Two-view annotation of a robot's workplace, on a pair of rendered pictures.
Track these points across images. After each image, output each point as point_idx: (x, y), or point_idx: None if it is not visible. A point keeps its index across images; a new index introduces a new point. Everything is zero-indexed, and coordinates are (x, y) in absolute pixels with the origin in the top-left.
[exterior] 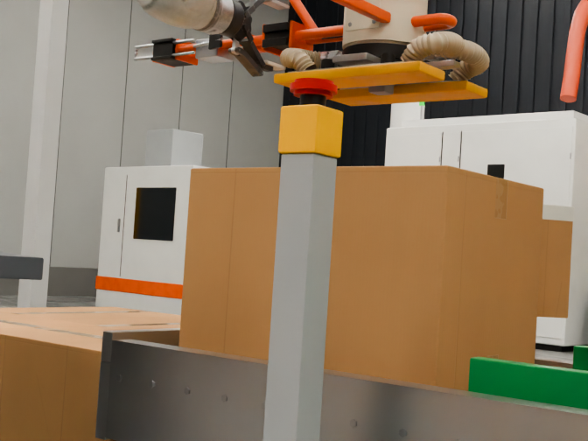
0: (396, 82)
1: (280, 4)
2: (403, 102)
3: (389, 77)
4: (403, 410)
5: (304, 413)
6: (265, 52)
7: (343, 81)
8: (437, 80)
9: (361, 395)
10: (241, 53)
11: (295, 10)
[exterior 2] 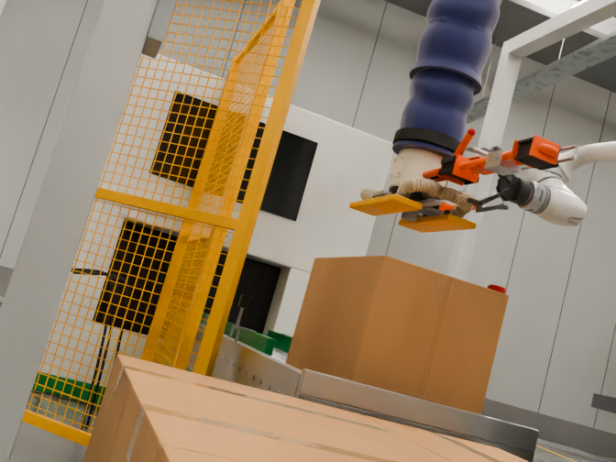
0: (414, 225)
1: (476, 153)
2: (374, 203)
3: (425, 229)
4: None
5: None
6: (466, 168)
7: (440, 227)
8: (401, 225)
9: None
10: (499, 209)
11: (463, 151)
